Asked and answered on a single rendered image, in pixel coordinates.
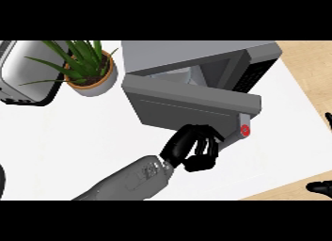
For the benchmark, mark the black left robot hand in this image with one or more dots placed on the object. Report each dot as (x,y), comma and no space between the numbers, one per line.
(183,146)

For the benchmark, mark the grey microwave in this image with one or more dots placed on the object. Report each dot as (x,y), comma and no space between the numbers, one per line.
(183,56)

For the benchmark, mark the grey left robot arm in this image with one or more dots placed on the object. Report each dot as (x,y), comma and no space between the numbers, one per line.
(134,179)

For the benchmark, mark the green potted plant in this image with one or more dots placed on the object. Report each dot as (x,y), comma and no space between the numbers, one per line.
(90,70)

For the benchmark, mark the white and black toaster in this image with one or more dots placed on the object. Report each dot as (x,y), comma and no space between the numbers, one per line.
(20,70)

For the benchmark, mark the grey microwave door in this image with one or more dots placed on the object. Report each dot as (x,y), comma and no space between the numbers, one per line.
(183,106)

